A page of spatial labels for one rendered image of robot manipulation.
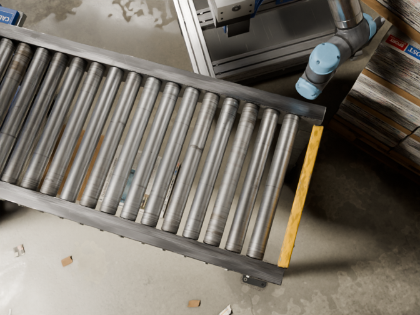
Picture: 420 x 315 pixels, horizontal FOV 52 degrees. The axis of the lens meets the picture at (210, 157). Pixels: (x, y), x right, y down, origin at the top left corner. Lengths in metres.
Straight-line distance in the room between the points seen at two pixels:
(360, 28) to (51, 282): 1.69
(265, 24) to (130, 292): 1.40
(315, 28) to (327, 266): 1.11
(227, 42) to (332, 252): 1.09
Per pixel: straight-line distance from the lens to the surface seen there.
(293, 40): 2.13
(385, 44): 1.50
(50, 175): 1.40
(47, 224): 2.25
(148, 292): 2.10
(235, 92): 1.37
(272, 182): 1.29
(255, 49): 2.11
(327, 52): 1.22
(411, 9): 1.44
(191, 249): 1.27
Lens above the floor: 2.06
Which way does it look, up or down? 75 degrees down
